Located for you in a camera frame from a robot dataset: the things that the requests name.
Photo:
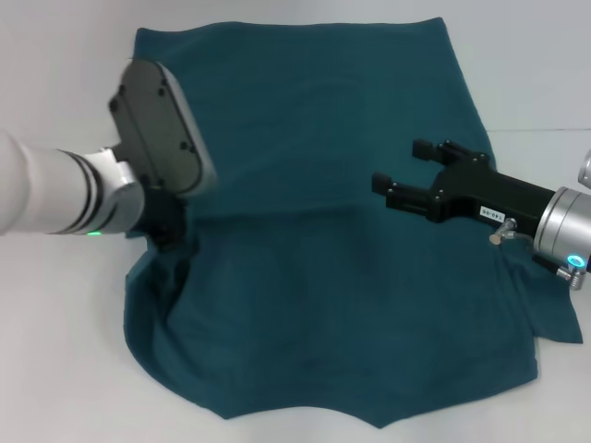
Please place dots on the teal blue shirt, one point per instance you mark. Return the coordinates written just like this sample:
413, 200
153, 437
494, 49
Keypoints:
323, 277

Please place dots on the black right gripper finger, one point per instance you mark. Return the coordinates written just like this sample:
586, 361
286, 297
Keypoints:
434, 150
406, 198

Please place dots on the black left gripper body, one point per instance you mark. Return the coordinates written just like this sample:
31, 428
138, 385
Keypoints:
168, 221

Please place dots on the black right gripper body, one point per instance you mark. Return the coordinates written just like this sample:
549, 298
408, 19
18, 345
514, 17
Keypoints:
485, 194

